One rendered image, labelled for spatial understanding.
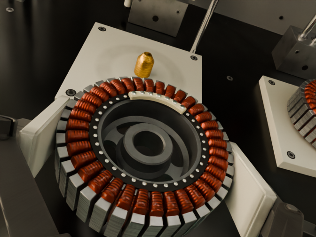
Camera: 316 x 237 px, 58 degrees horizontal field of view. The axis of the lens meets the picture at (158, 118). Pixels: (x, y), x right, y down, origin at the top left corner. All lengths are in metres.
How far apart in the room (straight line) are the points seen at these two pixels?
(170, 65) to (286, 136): 0.16
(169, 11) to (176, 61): 0.08
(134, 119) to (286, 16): 0.44
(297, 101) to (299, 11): 0.26
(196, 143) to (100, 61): 0.18
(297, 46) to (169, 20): 0.19
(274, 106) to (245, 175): 0.23
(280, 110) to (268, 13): 0.24
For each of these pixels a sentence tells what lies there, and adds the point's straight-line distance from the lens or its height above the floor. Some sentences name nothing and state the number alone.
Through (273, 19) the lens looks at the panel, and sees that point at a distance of 0.59.
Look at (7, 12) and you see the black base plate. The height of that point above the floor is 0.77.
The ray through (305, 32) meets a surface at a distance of 0.49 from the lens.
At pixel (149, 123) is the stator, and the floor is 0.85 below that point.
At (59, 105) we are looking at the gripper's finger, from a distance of 0.18.
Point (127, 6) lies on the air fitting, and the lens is 0.44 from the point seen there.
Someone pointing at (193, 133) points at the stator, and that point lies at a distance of 0.19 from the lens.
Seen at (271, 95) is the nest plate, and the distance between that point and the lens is 0.41.
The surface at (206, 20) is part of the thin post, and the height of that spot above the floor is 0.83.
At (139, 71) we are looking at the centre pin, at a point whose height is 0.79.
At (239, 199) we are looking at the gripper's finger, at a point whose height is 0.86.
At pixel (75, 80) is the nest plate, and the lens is 0.31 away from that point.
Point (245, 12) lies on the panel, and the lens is 0.58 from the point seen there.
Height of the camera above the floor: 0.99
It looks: 45 degrees down
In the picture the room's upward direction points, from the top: 23 degrees clockwise
